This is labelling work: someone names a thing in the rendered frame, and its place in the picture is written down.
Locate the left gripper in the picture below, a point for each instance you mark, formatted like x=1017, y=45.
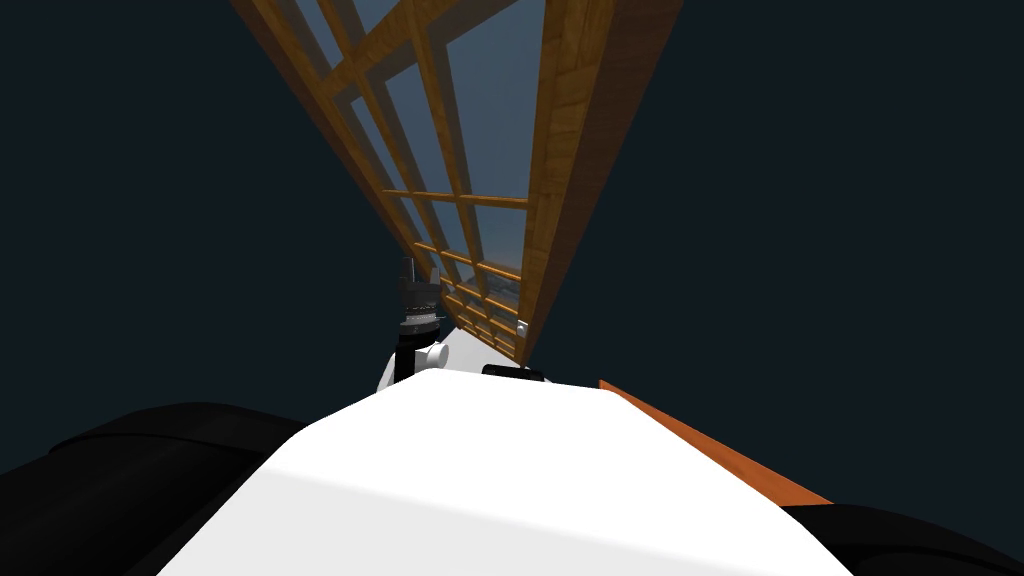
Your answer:
x=419, y=294

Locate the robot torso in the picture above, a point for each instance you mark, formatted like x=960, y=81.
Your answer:
x=496, y=480

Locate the white door knob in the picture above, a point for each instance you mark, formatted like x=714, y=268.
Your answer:
x=522, y=329

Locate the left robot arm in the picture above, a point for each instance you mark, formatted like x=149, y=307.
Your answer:
x=120, y=496

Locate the brown wooden glazed door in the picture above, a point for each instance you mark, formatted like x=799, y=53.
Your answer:
x=572, y=160

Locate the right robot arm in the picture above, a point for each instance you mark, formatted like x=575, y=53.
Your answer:
x=920, y=548

